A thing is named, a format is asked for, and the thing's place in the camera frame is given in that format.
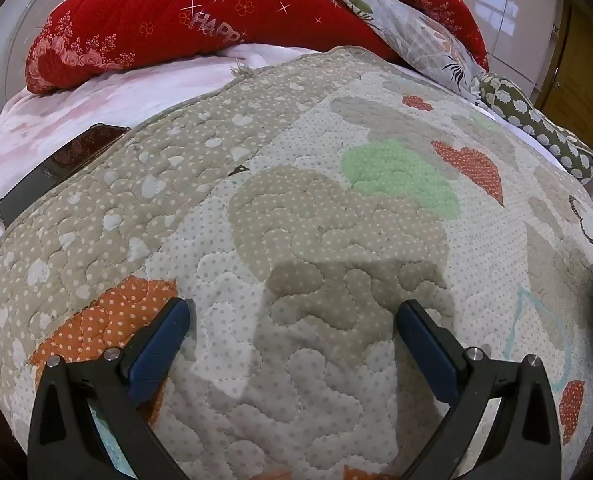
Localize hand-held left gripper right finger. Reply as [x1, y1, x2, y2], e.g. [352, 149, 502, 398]
[395, 299, 562, 480]

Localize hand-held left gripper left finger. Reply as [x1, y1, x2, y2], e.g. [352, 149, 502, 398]
[28, 297, 192, 480]

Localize heart-patterned quilted blanket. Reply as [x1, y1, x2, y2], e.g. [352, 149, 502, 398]
[0, 46, 593, 480]

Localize black smartphone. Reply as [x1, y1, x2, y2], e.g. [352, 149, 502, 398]
[0, 123, 131, 228]

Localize olive white-dotted pillow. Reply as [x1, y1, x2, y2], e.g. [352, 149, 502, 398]
[479, 73, 593, 184]

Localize white pink bed sheet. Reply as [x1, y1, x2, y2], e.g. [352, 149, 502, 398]
[0, 42, 337, 281]

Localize grey leaf-print pillow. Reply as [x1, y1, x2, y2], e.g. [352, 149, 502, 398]
[332, 0, 486, 106]

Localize wooden door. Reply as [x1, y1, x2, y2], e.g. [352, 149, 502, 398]
[539, 0, 593, 153]

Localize long red floral pillow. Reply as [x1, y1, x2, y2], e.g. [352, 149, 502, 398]
[25, 0, 402, 94]

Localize glossy white wardrobe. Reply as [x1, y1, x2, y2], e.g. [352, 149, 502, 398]
[296, 0, 572, 96]

